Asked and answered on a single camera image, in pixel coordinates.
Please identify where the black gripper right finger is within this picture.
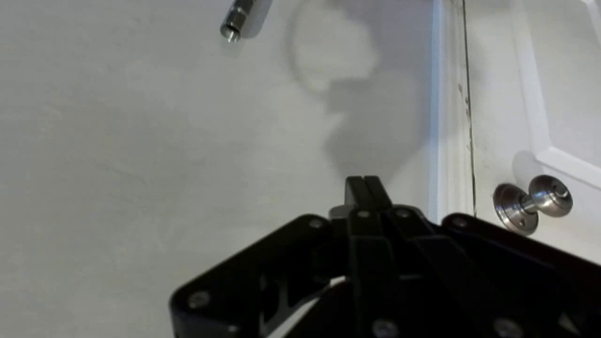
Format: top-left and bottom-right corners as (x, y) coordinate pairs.
(383, 195), (601, 338)

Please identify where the white door frame trim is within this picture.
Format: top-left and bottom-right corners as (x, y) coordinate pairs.
(430, 0), (473, 221)

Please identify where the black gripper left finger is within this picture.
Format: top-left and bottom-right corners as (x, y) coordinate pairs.
(169, 176), (401, 338)

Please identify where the silver round door knob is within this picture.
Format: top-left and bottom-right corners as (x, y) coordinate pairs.
(492, 174), (572, 234)

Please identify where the metal wire shoe rack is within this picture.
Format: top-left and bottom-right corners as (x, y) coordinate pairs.
(219, 0), (272, 43)

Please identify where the white panelled door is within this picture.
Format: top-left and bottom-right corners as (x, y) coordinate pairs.
(465, 0), (601, 262)

